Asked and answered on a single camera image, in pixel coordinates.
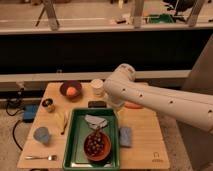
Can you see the blue translucent cup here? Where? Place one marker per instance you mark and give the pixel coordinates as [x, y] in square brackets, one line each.
[42, 135]

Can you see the white paper cup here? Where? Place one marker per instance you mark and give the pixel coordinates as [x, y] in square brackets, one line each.
[97, 87]

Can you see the dark grape bunch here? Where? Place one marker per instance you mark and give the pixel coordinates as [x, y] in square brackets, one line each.
[95, 143]

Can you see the green plastic tray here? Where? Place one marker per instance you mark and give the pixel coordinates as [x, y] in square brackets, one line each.
[74, 156]

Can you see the silver fork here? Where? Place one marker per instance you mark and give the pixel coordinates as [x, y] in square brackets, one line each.
[49, 158]

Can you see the white towel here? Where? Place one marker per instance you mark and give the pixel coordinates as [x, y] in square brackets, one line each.
[94, 121]

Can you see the orange peach fruit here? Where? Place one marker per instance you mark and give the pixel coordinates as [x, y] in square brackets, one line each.
[71, 91]

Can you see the orange bowl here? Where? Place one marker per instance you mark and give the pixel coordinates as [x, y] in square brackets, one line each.
[106, 150]

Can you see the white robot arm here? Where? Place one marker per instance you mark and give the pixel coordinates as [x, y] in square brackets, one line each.
[192, 108]

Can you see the blue sponge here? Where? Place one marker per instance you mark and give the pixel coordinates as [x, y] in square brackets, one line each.
[125, 137]

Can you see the small can with dark lid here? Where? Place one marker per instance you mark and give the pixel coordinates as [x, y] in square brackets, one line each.
[48, 105]

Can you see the blue power box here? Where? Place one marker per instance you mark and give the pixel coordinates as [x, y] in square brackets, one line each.
[30, 113]

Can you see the black rectangular box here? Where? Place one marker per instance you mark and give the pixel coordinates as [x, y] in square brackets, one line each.
[97, 104]

